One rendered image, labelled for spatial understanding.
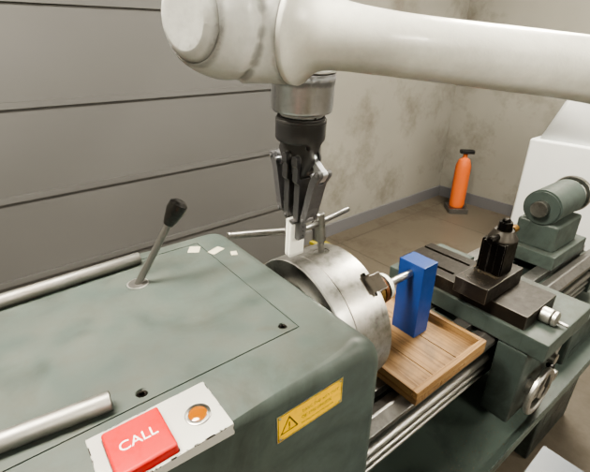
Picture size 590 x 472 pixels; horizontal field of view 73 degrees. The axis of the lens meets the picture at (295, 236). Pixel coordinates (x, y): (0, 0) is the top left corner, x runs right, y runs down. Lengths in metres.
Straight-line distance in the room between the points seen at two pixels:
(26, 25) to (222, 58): 2.08
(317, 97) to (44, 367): 0.50
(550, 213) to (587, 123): 1.98
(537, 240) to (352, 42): 1.49
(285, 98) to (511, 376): 1.05
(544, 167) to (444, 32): 3.37
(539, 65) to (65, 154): 2.29
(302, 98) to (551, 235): 1.36
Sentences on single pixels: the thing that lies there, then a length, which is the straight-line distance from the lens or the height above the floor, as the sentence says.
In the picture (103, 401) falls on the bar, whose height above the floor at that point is 1.27.
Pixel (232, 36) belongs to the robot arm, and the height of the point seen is 1.64.
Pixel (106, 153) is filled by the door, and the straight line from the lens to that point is 2.53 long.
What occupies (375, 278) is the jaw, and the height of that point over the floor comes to 1.19.
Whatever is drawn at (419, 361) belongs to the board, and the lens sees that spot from 1.14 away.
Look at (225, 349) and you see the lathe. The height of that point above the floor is 1.25.
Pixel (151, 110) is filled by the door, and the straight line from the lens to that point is 2.58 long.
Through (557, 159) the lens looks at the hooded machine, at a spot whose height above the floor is 0.83.
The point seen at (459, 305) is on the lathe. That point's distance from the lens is 1.34.
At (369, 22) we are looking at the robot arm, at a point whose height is 1.65.
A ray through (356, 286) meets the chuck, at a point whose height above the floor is 1.21.
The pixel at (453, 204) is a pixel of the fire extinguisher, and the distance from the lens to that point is 4.61.
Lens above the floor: 1.63
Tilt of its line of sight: 26 degrees down
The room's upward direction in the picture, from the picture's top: straight up
